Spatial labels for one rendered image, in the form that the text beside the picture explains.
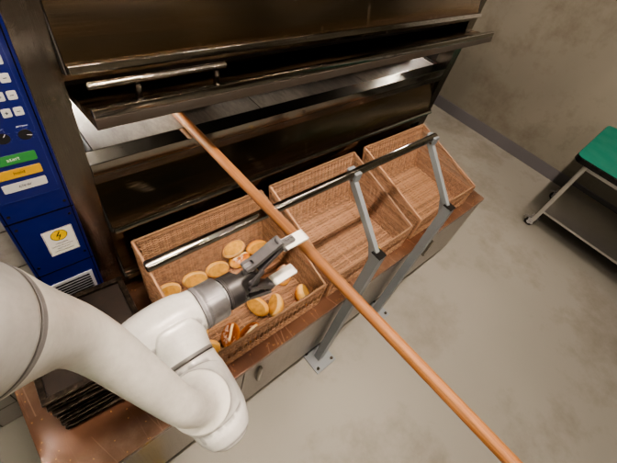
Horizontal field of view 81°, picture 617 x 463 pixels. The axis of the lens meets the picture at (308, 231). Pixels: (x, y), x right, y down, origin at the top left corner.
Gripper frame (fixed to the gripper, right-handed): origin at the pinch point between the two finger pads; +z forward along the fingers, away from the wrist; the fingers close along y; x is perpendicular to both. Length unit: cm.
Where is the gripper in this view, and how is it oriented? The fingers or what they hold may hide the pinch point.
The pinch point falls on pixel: (295, 254)
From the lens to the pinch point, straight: 87.3
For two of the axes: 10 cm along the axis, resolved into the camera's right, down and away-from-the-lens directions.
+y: -2.1, 6.4, 7.4
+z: 7.4, -3.9, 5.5
